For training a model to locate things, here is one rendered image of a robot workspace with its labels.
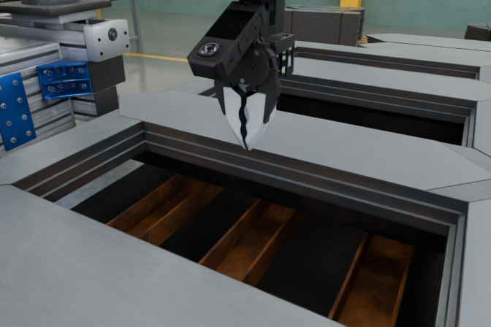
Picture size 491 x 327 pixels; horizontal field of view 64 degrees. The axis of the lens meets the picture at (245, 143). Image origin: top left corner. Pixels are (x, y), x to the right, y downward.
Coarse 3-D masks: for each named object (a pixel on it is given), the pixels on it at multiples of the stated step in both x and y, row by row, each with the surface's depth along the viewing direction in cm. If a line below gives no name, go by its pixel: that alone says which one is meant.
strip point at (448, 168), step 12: (432, 156) 63; (444, 156) 63; (456, 156) 63; (432, 168) 59; (444, 168) 59; (456, 168) 59; (468, 168) 59; (480, 168) 59; (432, 180) 56; (444, 180) 56; (456, 180) 56; (468, 180) 56; (480, 180) 56
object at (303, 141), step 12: (300, 120) 76; (312, 120) 76; (324, 120) 76; (288, 132) 71; (300, 132) 71; (312, 132) 71; (324, 132) 71; (336, 132) 71; (276, 144) 67; (288, 144) 67; (300, 144) 67; (312, 144) 67; (324, 144) 67; (288, 156) 63; (300, 156) 63; (312, 156) 63
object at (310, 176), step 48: (336, 96) 100; (384, 96) 95; (432, 96) 90; (96, 144) 67; (144, 144) 76; (192, 144) 71; (48, 192) 60; (336, 192) 60; (384, 192) 57; (432, 192) 53; (480, 192) 53
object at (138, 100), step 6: (132, 96) 89; (138, 96) 89; (144, 96) 89; (150, 96) 89; (156, 96) 89; (120, 102) 85; (126, 102) 85; (132, 102) 85; (138, 102) 85; (144, 102) 85; (120, 108) 82; (126, 108) 82; (132, 108) 82; (120, 114) 79
